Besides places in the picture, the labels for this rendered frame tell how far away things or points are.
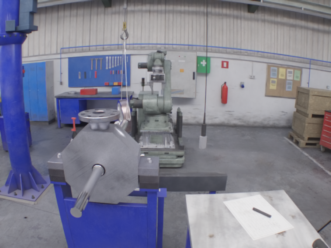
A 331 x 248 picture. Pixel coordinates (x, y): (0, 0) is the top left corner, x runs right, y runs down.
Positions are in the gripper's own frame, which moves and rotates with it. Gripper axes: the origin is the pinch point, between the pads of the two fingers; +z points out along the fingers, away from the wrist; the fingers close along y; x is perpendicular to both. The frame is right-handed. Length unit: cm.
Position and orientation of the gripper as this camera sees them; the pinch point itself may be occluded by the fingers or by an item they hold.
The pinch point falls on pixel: (157, 92)
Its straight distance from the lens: 380.9
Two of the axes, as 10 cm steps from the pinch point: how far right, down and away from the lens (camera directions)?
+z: -0.2, 9.6, 2.7
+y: -10.0, -0.2, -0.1
